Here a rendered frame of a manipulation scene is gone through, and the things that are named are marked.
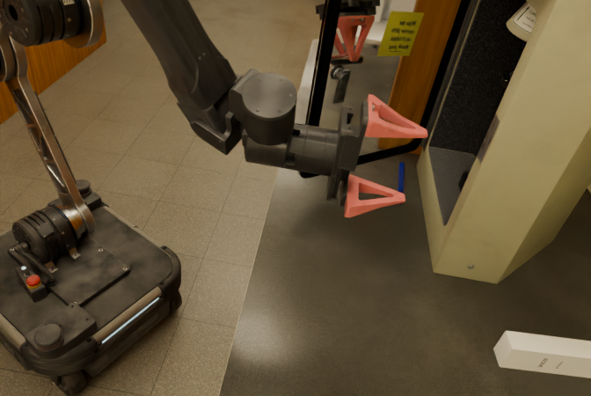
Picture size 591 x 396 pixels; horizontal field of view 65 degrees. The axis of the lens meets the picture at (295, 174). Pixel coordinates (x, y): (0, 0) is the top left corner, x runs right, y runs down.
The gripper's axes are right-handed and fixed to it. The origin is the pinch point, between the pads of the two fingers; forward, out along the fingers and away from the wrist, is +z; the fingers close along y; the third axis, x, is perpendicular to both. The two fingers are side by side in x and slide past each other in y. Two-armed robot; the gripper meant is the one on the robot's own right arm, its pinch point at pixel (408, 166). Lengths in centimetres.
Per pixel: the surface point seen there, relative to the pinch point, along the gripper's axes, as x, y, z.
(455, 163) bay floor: 32.7, -18.5, 17.1
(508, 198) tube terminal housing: 9.0, -8.3, 17.8
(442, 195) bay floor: 21.0, -18.5, 13.0
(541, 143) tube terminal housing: 9.0, 1.5, 18.2
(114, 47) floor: 277, -120, -172
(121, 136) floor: 164, -120, -118
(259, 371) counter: -14.1, -26.2, -13.5
